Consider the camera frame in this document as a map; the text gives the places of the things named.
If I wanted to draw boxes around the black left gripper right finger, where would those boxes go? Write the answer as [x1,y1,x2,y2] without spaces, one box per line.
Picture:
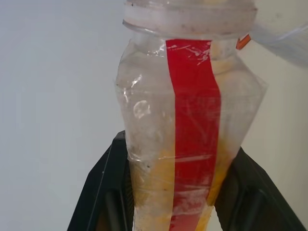
[213,145,308,231]

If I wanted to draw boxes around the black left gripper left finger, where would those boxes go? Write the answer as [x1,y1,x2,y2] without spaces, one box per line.
[66,129,135,231]

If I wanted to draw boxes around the orange clamp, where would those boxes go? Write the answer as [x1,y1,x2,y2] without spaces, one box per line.
[236,34,253,51]

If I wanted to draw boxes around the clear bottle with red stripe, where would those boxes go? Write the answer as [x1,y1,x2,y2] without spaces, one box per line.
[112,0,270,231]

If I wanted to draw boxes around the clear plastic bag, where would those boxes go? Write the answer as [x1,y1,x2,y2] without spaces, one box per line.
[250,22,308,66]

